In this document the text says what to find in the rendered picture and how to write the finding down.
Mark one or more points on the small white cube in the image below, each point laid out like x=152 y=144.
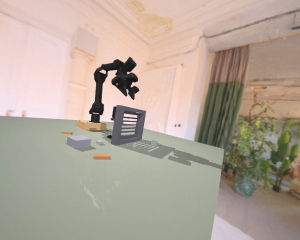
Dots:
x=99 y=142

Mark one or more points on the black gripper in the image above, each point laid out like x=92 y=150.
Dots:
x=124 y=85

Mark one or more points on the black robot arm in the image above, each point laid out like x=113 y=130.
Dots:
x=100 y=78

